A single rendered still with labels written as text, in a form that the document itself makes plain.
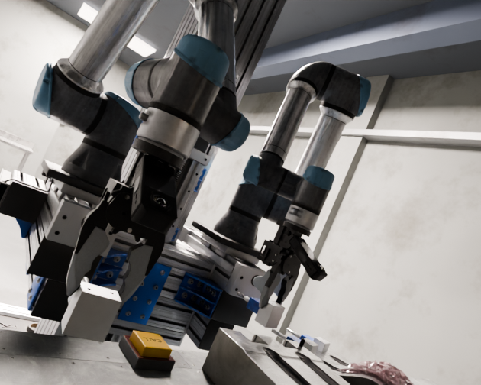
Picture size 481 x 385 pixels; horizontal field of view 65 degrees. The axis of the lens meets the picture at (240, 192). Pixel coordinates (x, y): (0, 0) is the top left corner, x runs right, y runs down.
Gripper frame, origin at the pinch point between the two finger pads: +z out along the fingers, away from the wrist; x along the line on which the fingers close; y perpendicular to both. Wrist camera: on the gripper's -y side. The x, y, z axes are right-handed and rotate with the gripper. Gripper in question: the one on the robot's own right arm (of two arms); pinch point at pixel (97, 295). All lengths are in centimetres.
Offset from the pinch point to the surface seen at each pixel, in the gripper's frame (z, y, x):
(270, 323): 4, 23, -46
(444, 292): -27, 119, -262
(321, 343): 7, 31, -73
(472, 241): -69, 115, -263
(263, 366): 6.5, 5.6, -33.9
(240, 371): 9.7, 8.6, -32.1
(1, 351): 15.0, 11.2, 6.2
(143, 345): 11.5, 14.8, -15.1
